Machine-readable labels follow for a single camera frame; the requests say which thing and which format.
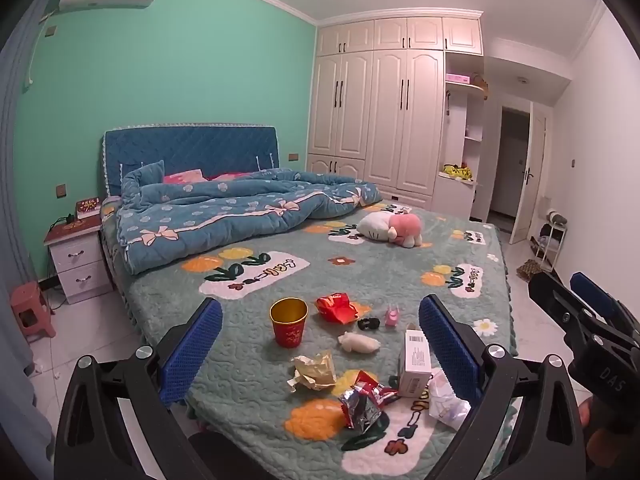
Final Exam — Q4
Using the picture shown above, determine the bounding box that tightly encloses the white cardboard box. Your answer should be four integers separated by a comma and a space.
397, 329, 433, 398

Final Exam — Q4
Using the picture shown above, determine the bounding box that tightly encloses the red box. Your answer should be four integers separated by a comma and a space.
75, 196, 103, 220

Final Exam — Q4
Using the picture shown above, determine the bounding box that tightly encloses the white and pink cat plush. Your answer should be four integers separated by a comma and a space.
356, 210, 423, 250

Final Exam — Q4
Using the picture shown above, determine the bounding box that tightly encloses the gold and red paper cup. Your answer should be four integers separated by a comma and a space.
270, 297, 308, 350

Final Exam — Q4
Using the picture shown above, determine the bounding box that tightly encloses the blue bow-print quilt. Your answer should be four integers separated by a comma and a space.
116, 160, 383, 276

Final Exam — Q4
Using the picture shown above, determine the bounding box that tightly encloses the person's right hand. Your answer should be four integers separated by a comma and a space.
579, 397, 640, 457

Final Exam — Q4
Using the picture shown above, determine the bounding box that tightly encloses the white bedside table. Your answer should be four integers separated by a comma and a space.
44, 217, 113, 306

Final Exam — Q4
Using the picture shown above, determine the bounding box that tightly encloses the yellow plush toy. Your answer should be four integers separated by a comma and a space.
440, 162, 473, 181

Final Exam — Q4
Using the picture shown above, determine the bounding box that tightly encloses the crumpled gold wrapper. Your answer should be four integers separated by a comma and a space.
287, 350, 338, 393

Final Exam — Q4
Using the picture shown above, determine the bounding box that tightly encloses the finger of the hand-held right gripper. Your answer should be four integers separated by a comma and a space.
570, 272, 640, 346
528, 271, 621, 356

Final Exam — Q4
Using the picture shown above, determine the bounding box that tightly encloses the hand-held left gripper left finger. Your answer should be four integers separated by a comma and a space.
54, 297, 223, 480

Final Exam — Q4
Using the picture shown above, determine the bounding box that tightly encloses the pink plastic stool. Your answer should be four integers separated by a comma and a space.
10, 281, 57, 343

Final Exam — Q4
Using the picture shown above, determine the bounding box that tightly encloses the grey curtain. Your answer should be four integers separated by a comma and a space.
0, 0, 61, 480

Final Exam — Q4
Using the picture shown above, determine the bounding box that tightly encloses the pink pillow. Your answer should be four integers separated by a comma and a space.
162, 169, 206, 185

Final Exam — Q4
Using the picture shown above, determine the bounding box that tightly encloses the white door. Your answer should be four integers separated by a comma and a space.
510, 102, 551, 246

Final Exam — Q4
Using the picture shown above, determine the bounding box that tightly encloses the red crumpled wrapper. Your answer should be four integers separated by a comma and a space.
315, 292, 372, 325

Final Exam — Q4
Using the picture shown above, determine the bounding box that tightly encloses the crumpled clear plastic wrapper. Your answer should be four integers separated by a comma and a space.
427, 367, 473, 432

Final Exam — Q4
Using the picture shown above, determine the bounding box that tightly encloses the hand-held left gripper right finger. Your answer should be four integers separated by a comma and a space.
417, 294, 587, 480

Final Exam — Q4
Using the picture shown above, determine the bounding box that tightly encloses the brown patterned floor mat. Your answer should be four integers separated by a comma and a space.
516, 259, 543, 282

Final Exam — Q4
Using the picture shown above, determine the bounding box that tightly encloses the silver and red snack packet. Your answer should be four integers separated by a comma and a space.
337, 370, 401, 433

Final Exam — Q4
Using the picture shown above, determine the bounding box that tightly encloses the blue quilted headboard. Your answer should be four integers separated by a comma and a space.
102, 124, 280, 196

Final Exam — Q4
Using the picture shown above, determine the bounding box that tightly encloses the cream wardrobe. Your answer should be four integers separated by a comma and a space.
306, 10, 486, 221

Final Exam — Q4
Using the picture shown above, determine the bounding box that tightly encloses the white cotton wad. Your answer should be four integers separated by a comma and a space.
338, 331, 381, 356

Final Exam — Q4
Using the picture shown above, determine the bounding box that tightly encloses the white shoe rack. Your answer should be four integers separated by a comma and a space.
530, 210, 568, 273

